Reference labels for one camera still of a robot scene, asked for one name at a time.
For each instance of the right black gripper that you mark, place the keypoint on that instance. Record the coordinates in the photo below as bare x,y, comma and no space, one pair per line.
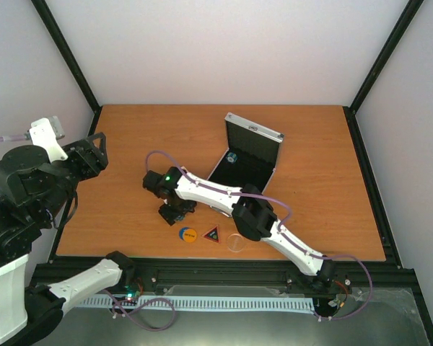
170,216

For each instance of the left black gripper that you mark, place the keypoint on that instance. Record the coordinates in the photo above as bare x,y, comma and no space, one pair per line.
95,158

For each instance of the aluminium poker case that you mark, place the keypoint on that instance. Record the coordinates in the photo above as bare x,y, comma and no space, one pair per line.
258,151

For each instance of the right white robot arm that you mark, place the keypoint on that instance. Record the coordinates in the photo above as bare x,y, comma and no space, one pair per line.
251,212

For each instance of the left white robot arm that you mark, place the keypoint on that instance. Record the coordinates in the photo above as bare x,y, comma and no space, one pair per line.
33,189

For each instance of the orange blue round button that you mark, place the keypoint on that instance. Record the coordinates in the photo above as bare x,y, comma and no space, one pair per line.
188,234

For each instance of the red black triangular button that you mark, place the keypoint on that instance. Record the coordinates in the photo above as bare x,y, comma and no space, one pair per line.
212,234

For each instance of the clear round dealer button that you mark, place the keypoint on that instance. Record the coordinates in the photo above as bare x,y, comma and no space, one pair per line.
235,243

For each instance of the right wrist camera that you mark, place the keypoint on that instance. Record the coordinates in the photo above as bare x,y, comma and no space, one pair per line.
151,181

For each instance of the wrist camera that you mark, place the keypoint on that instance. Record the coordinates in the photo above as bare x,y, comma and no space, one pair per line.
151,181
45,133

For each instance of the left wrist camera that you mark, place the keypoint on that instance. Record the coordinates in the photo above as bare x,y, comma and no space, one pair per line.
45,133

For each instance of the white slotted cable duct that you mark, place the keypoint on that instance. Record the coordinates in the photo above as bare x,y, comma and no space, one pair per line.
218,304

